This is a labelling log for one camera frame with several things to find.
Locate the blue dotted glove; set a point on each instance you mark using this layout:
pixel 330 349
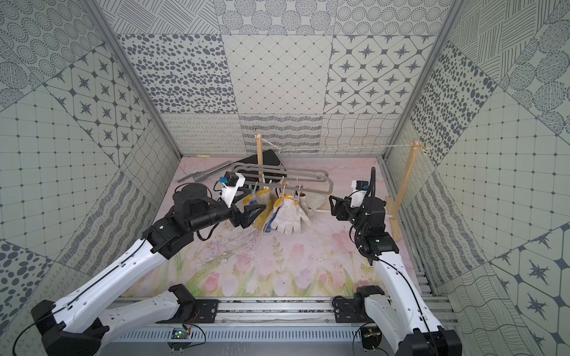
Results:
pixel 271 215
pixel 289 216

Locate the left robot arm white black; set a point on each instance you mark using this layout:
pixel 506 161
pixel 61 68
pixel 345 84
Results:
pixel 81 323

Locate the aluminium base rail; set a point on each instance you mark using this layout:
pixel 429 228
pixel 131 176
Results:
pixel 291 310

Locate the grey clip hanger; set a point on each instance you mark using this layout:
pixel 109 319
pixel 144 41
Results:
pixel 315 181

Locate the small black module right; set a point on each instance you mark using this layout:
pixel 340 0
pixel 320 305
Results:
pixel 371 337

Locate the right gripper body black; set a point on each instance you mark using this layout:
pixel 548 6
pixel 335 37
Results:
pixel 346 213

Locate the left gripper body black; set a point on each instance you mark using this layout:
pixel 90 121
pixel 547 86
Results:
pixel 237 213

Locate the grey metal cylinder tool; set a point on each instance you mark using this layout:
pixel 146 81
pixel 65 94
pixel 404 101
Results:
pixel 200 176

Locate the black flat pad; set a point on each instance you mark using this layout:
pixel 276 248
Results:
pixel 270 158

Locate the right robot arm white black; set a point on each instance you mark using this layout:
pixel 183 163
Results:
pixel 395 312

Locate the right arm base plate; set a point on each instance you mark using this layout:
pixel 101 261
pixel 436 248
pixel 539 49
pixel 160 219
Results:
pixel 349 310

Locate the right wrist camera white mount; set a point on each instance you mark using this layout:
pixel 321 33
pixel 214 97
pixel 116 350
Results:
pixel 360 188

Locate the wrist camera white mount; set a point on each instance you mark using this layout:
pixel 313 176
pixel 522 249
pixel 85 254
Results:
pixel 360 188
pixel 231 183

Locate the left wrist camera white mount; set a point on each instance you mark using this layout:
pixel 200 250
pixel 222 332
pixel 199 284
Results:
pixel 231 183

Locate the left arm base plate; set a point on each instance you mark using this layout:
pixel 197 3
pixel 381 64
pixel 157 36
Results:
pixel 198 311

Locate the small circuit board left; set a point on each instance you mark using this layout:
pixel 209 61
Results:
pixel 180 340

